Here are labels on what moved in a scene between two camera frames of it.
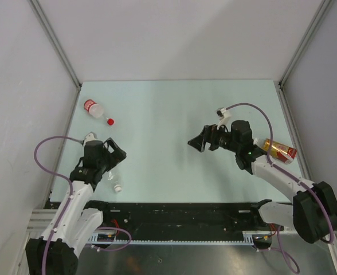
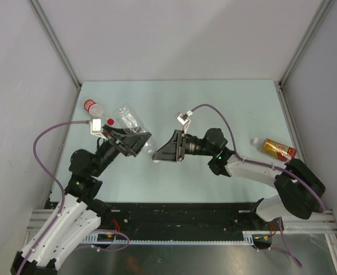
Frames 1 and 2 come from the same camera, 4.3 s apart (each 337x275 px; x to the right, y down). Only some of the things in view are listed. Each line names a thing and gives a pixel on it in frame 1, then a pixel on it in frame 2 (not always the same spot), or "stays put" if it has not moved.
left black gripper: x=116 y=157 → x=132 y=143
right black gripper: x=208 y=134 → x=175 y=149
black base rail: x=236 y=218 stays put
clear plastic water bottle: x=116 y=179 → x=129 y=117
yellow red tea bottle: x=284 y=153 stays put
